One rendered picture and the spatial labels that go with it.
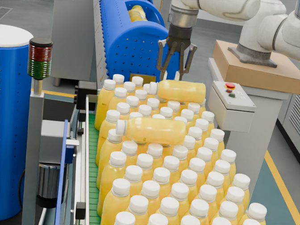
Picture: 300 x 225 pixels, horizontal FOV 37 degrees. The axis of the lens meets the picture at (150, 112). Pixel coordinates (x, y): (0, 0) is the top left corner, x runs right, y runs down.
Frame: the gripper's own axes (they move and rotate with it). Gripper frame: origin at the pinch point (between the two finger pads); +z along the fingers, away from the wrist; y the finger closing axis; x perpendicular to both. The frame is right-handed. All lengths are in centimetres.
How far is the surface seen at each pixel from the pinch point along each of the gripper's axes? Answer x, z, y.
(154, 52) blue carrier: -20.3, -3.2, 3.2
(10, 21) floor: -424, 111, 108
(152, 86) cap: 10.1, -1.8, 8.0
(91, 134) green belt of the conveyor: 5.2, 20.2, 24.8
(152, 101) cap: 12.7, 2.3, 7.5
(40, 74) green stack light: 23.4, -7.2, 42.1
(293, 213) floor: -75, 110, -117
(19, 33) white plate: -53, 7, 56
